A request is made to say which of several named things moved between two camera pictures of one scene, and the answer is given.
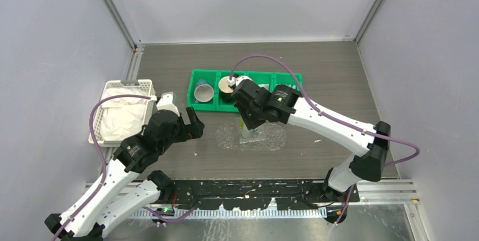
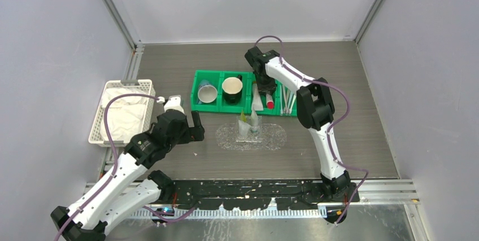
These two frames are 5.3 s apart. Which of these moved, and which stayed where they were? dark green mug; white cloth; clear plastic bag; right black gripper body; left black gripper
Moved: dark green mug; right black gripper body
Stayed: white cloth; clear plastic bag; left black gripper
